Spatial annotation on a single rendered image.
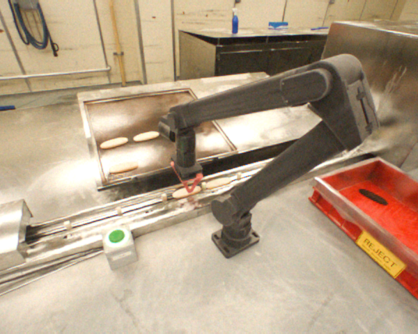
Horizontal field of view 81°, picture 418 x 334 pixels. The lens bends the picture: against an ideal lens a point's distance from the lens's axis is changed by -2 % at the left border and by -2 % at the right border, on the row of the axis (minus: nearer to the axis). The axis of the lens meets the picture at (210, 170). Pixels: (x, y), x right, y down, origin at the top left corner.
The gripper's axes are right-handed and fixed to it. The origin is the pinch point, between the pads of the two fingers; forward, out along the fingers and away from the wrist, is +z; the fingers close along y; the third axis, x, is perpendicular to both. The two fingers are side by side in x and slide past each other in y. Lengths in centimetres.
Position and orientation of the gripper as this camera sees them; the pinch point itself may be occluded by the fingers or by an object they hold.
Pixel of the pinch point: (186, 184)
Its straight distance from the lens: 80.6
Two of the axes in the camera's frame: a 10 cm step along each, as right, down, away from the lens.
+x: 9.0, -2.4, 3.7
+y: 4.4, 5.7, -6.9
